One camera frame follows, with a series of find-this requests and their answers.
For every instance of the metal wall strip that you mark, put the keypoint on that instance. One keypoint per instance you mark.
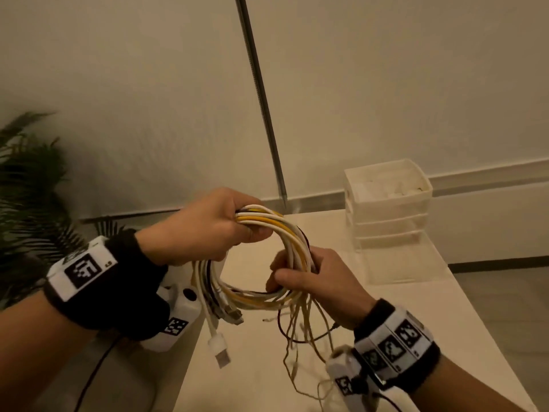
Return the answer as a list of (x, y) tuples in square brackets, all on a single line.
[(261, 102)]

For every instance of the black right wristband with markers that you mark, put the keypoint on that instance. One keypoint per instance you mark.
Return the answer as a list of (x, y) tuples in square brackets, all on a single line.
[(394, 347)]

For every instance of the person's left hand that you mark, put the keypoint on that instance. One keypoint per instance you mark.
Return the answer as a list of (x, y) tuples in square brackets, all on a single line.
[(197, 231)]

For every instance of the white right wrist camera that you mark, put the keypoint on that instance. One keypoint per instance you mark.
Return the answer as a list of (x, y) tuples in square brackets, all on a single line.
[(343, 377)]

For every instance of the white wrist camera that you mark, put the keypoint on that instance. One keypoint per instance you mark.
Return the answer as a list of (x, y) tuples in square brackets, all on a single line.
[(180, 317), (343, 377)]

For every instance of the person's right forearm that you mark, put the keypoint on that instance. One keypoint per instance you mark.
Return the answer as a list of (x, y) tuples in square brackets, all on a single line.
[(459, 390)]

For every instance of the white plastic drawer organizer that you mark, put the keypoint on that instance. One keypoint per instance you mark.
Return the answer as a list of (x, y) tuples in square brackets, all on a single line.
[(386, 205)]

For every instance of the white table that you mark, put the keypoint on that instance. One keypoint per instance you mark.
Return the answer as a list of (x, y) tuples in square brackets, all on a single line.
[(429, 304)]

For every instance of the person's right hand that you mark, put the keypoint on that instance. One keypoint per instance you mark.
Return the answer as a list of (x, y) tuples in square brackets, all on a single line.
[(334, 287)]

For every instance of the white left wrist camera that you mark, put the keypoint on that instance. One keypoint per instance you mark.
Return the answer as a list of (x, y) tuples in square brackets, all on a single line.
[(180, 317)]

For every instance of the black left wristband with markers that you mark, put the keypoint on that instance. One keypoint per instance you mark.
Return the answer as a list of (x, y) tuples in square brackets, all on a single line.
[(107, 287)]

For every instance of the green palm plant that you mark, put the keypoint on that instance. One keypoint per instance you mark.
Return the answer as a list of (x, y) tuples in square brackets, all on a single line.
[(30, 201)]

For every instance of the black wristband with markers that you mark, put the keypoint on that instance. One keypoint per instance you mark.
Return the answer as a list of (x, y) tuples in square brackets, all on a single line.
[(107, 287), (394, 347)]

